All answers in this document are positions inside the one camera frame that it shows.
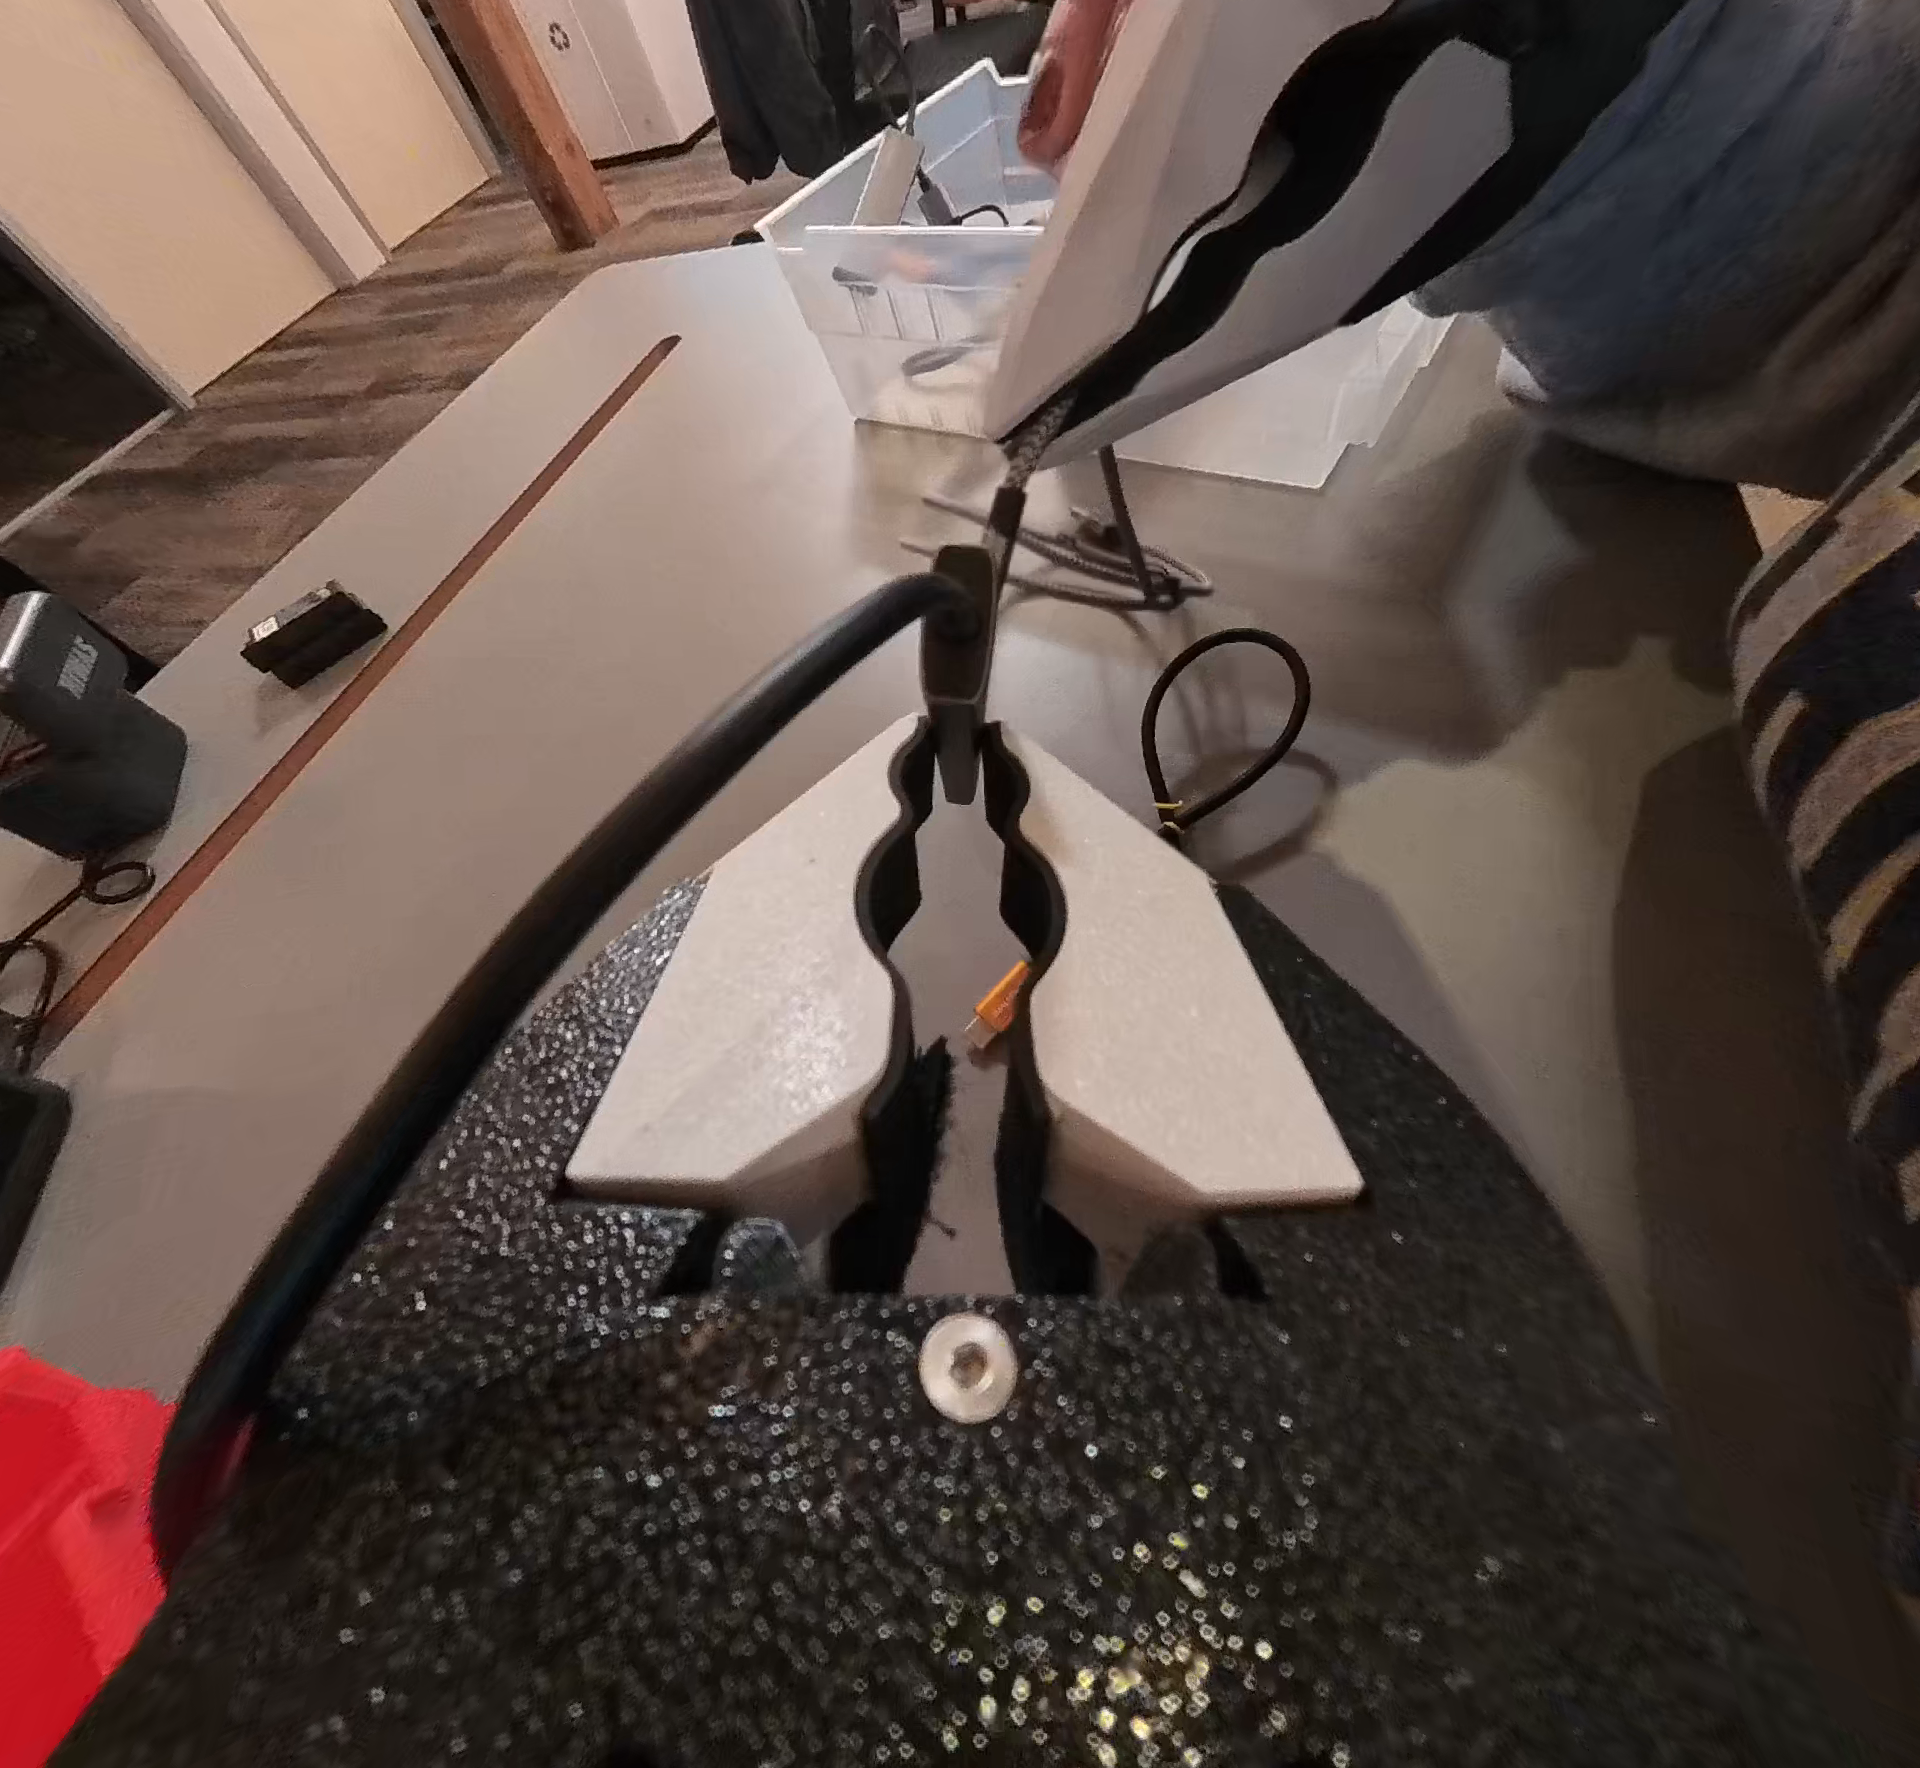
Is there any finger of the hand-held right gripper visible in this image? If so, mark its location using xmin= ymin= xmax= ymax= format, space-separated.
xmin=1034 ymin=12 xmax=1521 ymax=472
xmin=986 ymin=0 xmax=1292 ymax=450

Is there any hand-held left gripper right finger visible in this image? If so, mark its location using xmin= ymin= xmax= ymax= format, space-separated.
xmin=975 ymin=719 xmax=1369 ymax=1298

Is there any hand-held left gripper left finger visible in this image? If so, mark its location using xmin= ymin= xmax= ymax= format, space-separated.
xmin=564 ymin=715 xmax=954 ymax=1298

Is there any black hub cable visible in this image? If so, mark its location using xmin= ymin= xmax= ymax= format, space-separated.
xmin=151 ymin=572 xmax=979 ymax=1591

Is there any grey braided usb-c cable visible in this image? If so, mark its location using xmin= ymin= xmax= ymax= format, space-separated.
xmin=900 ymin=388 xmax=1214 ymax=617

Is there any person's right forearm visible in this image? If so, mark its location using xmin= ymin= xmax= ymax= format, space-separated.
xmin=1416 ymin=0 xmax=1920 ymax=496

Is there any person's right hand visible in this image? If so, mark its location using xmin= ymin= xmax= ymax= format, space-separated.
xmin=1016 ymin=0 xmax=1210 ymax=169

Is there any silver adapter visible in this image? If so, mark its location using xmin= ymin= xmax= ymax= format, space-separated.
xmin=853 ymin=130 xmax=925 ymax=229

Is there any clear plastic bin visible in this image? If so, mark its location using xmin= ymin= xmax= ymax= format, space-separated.
xmin=754 ymin=58 xmax=1460 ymax=492

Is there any white recycling cabinet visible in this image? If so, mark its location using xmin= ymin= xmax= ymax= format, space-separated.
xmin=492 ymin=0 xmax=721 ymax=167

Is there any small black box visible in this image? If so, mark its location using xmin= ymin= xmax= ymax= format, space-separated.
xmin=241 ymin=579 xmax=391 ymax=690

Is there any black battery charger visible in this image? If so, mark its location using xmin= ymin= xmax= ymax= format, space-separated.
xmin=0 ymin=590 xmax=192 ymax=858

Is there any black power station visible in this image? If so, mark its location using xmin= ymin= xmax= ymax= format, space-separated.
xmin=0 ymin=1074 xmax=72 ymax=1298

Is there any person's striped sweater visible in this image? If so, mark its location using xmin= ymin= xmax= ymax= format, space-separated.
xmin=1724 ymin=424 xmax=1920 ymax=1651

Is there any red plastic part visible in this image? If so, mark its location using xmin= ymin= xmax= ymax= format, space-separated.
xmin=0 ymin=1345 xmax=175 ymax=1768

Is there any white double door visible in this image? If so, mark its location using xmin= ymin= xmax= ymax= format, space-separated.
xmin=0 ymin=0 xmax=500 ymax=399

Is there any black cable with orange plugs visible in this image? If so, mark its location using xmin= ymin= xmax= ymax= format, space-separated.
xmin=960 ymin=629 xmax=1341 ymax=1059

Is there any wooden post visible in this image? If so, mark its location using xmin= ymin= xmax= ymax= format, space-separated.
xmin=349 ymin=0 xmax=623 ymax=253

